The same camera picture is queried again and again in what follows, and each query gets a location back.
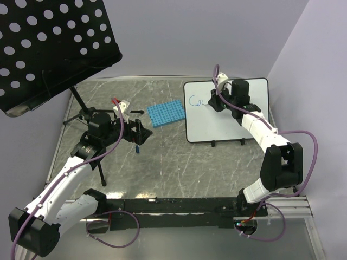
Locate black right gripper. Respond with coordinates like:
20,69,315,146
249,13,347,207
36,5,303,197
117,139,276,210
208,85,236,112

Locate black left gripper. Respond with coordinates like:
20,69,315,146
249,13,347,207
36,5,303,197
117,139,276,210
102,113,152,147

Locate white whiteboard black frame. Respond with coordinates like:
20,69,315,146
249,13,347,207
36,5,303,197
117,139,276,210
183,78,269,143

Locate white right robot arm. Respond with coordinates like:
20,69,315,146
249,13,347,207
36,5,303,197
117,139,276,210
208,79,303,216

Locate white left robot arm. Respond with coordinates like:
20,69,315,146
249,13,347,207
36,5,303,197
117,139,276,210
9,113,152,259

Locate blue studded building plate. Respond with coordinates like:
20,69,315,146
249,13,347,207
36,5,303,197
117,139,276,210
147,100,185,128

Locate black tripod stand legs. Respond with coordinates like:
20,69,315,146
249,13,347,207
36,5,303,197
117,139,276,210
62,86,145,187

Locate black perforated music stand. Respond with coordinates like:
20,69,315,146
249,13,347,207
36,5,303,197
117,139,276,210
1,1,122,118

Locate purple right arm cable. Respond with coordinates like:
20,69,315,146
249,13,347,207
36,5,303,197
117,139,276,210
213,64,318,242

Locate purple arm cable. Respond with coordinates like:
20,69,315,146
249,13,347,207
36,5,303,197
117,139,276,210
9,99,140,260
213,64,318,242

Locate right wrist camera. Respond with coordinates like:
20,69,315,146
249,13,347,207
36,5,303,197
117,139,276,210
216,72,229,90

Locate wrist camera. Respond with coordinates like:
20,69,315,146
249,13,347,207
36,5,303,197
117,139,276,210
111,97,131,124
216,72,229,90

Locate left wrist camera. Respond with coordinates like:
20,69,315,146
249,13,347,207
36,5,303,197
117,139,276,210
111,97,131,124

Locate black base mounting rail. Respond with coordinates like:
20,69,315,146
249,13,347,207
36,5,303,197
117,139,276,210
89,197,268,231

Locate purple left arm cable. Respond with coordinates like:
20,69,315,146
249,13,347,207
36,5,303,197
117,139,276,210
9,99,140,260

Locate aluminium extrusion frame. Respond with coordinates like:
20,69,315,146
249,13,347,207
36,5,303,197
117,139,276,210
15,92,326,260

